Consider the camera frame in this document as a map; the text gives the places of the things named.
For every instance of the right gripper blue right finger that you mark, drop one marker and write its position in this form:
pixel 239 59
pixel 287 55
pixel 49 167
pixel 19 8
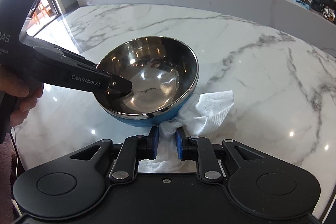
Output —
pixel 200 150

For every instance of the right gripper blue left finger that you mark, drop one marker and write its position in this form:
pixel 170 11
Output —
pixel 133 150

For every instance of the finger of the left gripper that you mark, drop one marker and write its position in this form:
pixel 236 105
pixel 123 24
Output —
pixel 118 85

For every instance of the white paper towel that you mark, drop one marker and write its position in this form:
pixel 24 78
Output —
pixel 202 115

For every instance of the blue steel bowl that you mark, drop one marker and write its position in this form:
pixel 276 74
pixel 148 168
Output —
pixel 164 73

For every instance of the person left hand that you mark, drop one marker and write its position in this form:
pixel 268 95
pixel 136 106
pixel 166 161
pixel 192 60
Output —
pixel 14 86

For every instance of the orange stool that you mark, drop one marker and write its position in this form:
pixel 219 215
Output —
pixel 40 11

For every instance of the cow figurines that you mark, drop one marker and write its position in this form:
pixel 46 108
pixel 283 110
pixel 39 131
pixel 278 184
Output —
pixel 328 13

